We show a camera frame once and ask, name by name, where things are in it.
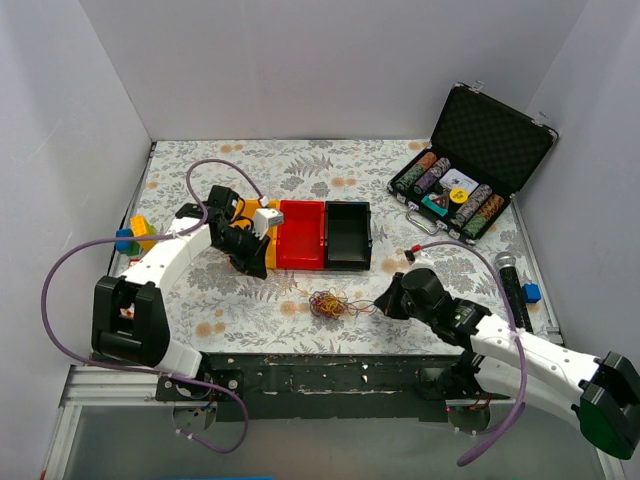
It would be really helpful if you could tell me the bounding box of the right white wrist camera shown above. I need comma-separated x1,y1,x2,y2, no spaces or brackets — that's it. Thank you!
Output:
404,245,435,271

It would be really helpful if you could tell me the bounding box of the black poker chip case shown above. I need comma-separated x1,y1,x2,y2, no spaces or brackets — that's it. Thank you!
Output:
387,83,558,245

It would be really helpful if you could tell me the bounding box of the coloured wire bundle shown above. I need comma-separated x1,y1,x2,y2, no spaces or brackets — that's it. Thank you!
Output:
297,286,377,320

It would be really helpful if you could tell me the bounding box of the blue toy block right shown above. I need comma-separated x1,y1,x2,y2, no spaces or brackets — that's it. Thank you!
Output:
522,283,542,304

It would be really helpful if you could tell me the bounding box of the black plastic bin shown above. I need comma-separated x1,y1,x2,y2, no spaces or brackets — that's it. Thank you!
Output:
324,201,373,271

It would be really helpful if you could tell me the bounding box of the yellow toy brick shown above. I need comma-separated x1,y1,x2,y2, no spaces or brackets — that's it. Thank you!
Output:
130,215,156,241

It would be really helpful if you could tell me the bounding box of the black microphone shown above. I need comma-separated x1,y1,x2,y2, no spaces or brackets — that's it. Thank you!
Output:
494,252,533,333

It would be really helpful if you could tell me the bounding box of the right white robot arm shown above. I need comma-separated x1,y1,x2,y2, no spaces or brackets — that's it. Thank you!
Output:
374,268,639,460

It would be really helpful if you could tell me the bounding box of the green toy brick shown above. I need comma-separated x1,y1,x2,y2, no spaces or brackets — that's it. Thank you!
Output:
115,240,157,257

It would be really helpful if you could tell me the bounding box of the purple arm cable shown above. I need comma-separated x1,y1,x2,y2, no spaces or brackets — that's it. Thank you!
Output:
414,240,528,468
40,158,268,455

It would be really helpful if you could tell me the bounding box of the blue toy brick left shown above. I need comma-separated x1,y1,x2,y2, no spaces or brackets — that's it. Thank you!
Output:
116,228,134,238

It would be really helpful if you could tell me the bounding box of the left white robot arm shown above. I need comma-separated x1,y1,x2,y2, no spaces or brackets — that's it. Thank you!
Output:
91,185,284,400

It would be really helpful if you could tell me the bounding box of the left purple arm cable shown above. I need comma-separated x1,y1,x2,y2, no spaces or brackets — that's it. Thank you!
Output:
40,158,268,455

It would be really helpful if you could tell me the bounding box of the floral table mat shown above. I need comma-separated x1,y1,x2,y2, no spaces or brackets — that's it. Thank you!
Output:
135,140,539,355

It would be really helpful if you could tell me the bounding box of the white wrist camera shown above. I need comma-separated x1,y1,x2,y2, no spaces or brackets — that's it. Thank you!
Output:
404,245,435,271
252,208,284,239

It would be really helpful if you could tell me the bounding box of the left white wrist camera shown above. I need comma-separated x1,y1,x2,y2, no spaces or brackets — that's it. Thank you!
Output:
252,208,284,239

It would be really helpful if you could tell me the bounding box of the yellow plastic bin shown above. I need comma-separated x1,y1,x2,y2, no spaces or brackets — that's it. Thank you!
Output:
232,199,280,269

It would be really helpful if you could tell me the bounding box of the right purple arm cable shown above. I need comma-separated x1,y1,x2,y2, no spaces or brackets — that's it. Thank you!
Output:
414,240,528,468

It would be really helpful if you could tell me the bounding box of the yellow dealer chip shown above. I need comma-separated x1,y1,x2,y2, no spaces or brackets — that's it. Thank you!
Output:
449,188,469,205

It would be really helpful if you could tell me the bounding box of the red plastic bin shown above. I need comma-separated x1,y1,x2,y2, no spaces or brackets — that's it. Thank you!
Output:
276,200,325,270

